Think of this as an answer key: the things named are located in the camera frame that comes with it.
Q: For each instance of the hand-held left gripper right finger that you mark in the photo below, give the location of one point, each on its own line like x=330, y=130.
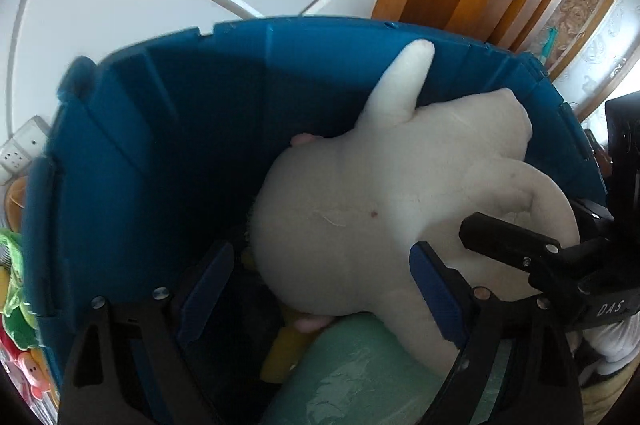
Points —
x=437, y=295

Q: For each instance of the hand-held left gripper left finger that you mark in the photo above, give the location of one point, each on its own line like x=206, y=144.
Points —
x=205, y=295

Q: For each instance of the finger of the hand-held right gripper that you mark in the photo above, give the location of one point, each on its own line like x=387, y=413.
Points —
x=592, y=209
x=505, y=239

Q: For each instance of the yellow toy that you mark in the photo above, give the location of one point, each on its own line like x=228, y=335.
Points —
x=285, y=355

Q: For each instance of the large white plush toy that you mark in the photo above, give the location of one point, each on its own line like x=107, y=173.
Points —
x=375, y=205

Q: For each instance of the pink pig plush green dress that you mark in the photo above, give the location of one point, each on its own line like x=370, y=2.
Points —
x=312, y=322

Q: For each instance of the teal plush pillow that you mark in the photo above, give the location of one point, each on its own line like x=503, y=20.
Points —
x=350, y=370

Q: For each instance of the blue plastic crate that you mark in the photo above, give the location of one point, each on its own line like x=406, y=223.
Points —
x=150, y=130

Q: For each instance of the pink pig plush red dress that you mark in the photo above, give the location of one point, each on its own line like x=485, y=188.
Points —
x=302, y=139

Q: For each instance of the teal plastic hook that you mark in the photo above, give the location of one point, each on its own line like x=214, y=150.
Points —
x=547, y=44

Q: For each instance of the pink red plush toy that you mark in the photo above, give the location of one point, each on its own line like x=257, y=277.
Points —
x=35, y=372

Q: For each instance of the green plush toy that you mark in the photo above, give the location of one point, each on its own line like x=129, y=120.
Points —
x=17, y=320

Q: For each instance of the orange round plush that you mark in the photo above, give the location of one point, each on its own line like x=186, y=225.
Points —
x=16, y=197

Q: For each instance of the white power strip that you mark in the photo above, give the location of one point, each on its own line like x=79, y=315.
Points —
x=22, y=150

